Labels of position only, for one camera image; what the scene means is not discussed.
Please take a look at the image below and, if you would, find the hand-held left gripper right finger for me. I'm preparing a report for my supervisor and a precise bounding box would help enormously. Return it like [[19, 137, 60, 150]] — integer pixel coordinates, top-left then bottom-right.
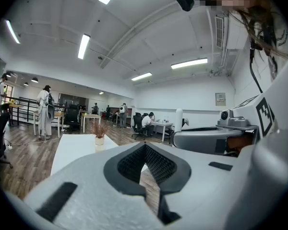
[[144, 141, 255, 230]]

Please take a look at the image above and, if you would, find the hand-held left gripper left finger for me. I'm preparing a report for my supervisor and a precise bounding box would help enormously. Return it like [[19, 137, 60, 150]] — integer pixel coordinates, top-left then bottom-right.
[[24, 141, 169, 230]]

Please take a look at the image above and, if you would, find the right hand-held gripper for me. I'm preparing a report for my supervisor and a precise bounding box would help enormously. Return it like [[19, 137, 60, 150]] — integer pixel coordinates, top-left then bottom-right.
[[172, 48, 288, 158]]

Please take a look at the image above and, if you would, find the white office desk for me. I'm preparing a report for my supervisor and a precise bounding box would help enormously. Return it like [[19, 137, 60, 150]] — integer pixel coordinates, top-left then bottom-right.
[[150, 119, 174, 142]]

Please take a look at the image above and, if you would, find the black office chair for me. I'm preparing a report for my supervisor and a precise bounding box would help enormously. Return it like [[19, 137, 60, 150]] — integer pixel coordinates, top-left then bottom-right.
[[0, 111, 14, 170], [63, 104, 81, 132], [131, 112, 147, 140]]

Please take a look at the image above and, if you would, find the low white table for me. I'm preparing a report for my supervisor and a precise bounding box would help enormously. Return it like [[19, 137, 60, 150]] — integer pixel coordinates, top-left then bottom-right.
[[49, 134, 119, 176]]

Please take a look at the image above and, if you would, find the dried plant in white vase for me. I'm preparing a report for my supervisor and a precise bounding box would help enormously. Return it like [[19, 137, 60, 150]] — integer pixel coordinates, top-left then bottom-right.
[[90, 121, 109, 152]]

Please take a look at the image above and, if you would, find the white legged table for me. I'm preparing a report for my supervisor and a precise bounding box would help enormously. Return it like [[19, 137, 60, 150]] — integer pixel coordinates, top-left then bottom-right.
[[81, 113, 102, 134]]

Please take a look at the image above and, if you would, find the wooden top table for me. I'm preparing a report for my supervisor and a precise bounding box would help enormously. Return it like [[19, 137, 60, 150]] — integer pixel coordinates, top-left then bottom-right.
[[32, 110, 65, 138]]

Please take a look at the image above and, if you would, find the black metal railing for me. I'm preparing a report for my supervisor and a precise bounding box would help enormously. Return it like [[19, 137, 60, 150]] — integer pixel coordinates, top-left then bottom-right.
[[5, 96, 68, 123]]

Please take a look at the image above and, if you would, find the round wooden high table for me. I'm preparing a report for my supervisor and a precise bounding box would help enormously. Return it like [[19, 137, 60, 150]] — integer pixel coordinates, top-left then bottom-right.
[[7, 103, 24, 127]]

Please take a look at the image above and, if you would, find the person's white shirt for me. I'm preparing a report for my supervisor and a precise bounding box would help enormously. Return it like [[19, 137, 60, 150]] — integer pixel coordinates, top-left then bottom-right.
[[230, 8, 288, 82]]

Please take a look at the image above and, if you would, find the grey wall panel box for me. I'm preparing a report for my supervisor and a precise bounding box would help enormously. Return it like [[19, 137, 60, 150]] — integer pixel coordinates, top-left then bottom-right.
[[215, 92, 227, 107]]

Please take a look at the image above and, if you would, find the black cable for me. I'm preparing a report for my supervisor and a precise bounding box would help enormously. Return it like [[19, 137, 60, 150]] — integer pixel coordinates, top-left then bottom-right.
[[249, 38, 264, 94]]

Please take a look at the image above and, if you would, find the white wall air conditioner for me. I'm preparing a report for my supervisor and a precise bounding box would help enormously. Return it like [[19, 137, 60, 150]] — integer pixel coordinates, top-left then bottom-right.
[[214, 12, 250, 50]]

